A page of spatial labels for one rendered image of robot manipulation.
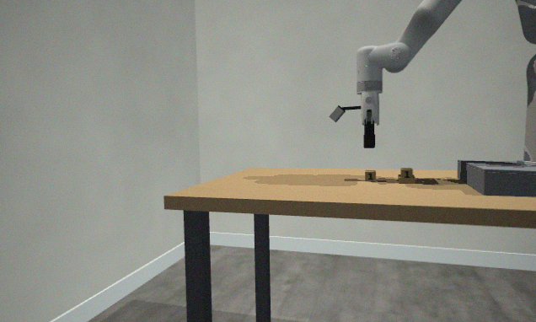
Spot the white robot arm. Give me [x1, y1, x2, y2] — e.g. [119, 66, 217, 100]
[329, 0, 536, 166]

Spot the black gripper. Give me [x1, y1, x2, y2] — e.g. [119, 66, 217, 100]
[356, 90, 383, 148]

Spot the tan cube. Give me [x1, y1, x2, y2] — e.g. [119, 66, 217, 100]
[401, 168, 413, 178]
[365, 170, 376, 182]

